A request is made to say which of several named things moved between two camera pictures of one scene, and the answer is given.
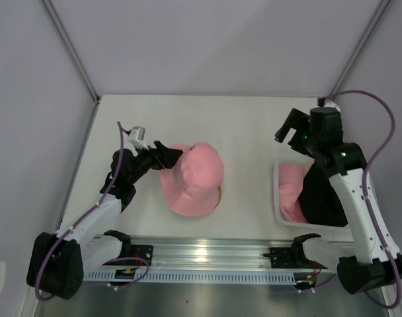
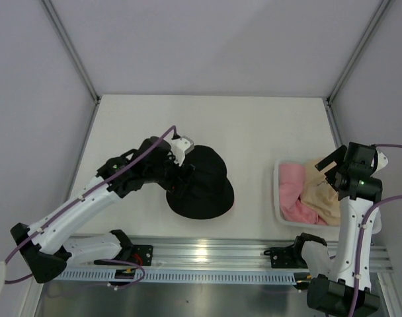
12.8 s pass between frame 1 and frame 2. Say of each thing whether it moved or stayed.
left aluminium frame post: stayed
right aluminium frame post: stayed
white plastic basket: stayed
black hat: moved
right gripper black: moved
